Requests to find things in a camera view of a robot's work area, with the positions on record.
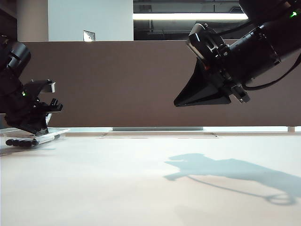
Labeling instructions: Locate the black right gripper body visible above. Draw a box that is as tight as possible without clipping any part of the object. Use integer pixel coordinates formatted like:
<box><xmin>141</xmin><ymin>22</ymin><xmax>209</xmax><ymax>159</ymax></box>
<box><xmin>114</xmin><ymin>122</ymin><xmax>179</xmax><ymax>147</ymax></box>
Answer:
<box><xmin>196</xmin><ymin>25</ymin><xmax>282</xmax><ymax>105</ymax></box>

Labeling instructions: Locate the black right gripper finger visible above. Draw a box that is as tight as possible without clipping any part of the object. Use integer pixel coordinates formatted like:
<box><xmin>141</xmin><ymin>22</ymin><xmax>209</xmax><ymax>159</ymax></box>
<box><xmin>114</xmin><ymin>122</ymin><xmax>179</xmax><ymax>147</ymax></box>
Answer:
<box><xmin>173</xmin><ymin>58</ymin><xmax>221</xmax><ymax>105</ymax></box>
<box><xmin>175</xmin><ymin>86</ymin><xmax>233</xmax><ymax>108</ymax></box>

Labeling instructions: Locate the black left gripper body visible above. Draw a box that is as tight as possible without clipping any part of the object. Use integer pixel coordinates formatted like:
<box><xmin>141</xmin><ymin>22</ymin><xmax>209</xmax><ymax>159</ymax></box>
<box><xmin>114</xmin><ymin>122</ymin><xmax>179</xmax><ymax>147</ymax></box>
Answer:
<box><xmin>4</xmin><ymin>97</ymin><xmax>64</xmax><ymax>137</ymax></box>

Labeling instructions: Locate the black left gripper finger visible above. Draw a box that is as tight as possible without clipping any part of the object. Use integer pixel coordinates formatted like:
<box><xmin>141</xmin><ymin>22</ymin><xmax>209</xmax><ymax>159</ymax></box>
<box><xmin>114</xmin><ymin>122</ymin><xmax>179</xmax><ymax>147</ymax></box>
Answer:
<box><xmin>16</xmin><ymin>126</ymin><xmax>34</xmax><ymax>141</ymax></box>
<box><xmin>32</xmin><ymin>128</ymin><xmax>50</xmax><ymax>145</ymax></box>

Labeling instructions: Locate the clear plastic packaging box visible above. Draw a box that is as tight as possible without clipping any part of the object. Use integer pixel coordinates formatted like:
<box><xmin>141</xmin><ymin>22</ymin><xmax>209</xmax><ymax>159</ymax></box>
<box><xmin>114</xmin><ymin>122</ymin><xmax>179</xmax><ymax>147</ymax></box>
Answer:
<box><xmin>0</xmin><ymin>127</ymin><xmax>71</xmax><ymax>156</ymax></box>

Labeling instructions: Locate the white ceiling light strip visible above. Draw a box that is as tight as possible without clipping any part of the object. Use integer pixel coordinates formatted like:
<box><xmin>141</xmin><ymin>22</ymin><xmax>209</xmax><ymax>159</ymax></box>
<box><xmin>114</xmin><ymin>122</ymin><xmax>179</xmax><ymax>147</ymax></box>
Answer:
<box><xmin>133</xmin><ymin>13</ymin><xmax>250</xmax><ymax>21</ymax></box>

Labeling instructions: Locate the brown desk divider panel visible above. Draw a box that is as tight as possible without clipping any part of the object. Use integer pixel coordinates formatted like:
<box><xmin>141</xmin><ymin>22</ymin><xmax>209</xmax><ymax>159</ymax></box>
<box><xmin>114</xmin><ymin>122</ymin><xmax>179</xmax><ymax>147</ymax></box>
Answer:
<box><xmin>0</xmin><ymin>40</ymin><xmax>301</xmax><ymax>129</ymax></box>

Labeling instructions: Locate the beige round column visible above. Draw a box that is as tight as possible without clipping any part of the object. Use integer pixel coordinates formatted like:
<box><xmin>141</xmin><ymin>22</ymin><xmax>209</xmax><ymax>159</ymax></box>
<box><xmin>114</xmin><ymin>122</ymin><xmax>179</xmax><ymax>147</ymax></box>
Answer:
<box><xmin>16</xmin><ymin>0</ymin><xmax>49</xmax><ymax>43</ymax></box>

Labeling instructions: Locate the black right camera cable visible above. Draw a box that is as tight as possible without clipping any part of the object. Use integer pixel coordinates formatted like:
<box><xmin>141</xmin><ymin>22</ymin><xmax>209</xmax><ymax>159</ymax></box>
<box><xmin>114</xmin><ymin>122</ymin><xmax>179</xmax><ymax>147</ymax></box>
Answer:
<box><xmin>220</xmin><ymin>21</ymin><xmax>258</xmax><ymax>36</ymax></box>

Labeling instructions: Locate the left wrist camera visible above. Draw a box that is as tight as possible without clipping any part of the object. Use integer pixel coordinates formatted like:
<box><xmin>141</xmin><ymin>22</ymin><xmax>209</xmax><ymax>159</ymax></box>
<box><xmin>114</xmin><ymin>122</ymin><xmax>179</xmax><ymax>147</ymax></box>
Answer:
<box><xmin>23</xmin><ymin>79</ymin><xmax>56</xmax><ymax>95</ymax></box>

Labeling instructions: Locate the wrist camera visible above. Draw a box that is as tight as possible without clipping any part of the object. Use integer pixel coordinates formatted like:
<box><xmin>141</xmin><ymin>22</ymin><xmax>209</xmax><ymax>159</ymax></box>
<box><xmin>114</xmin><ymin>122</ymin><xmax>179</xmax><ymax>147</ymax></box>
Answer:
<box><xmin>187</xmin><ymin>23</ymin><xmax>225</xmax><ymax>62</ymax></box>
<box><xmin>23</xmin><ymin>79</ymin><xmax>56</xmax><ymax>95</ymax></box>

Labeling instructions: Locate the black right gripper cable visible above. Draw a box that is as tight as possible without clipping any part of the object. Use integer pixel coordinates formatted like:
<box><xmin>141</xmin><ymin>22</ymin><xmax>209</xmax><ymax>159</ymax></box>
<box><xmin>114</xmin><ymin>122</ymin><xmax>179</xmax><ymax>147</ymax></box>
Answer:
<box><xmin>244</xmin><ymin>56</ymin><xmax>301</xmax><ymax>91</ymax></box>

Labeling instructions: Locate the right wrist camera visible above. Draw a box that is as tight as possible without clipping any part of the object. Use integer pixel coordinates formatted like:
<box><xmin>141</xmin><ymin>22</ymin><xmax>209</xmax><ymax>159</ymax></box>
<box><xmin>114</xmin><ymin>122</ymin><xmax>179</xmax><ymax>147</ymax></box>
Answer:
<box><xmin>187</xmin><ymin>23</ymin><xmax>225</xmax><ymax>62</ymax></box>

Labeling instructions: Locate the grey metal divider bracket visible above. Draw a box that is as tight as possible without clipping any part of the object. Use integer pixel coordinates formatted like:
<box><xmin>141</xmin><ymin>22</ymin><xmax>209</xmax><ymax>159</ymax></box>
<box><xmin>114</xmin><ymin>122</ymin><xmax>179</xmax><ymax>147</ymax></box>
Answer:
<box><xmin>112</xmin><ymin>127</ymin><xmax>204</xmax><ymax>132</ymax></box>

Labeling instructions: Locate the desk cable flap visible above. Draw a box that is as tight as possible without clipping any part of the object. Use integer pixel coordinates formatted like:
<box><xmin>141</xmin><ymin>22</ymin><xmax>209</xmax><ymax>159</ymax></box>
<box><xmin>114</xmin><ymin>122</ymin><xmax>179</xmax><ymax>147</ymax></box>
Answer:
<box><xmin>95</xmin><ymin>132</ymin><xmax>222</xmax><ymax>140</ymax></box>

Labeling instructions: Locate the metal wall plate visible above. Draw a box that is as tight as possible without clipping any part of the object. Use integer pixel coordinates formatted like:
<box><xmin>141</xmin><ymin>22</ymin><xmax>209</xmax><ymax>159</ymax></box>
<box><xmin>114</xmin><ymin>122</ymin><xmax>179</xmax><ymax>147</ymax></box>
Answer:
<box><xmin>82</xmin><ymin>30</ymin><xmax>96</xmax><ymax>43</ymax></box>

